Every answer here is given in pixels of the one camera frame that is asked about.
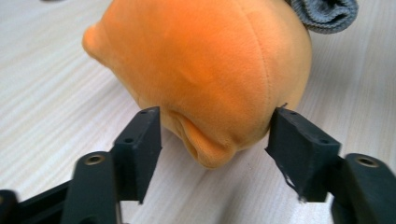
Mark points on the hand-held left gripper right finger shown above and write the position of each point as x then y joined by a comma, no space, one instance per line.
300,149

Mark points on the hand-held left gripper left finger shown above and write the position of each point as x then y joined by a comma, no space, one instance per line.
140,149

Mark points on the orange plush toy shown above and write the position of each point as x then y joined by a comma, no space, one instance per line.
211,68

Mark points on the grey towel cloth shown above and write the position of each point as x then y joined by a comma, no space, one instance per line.
327,14

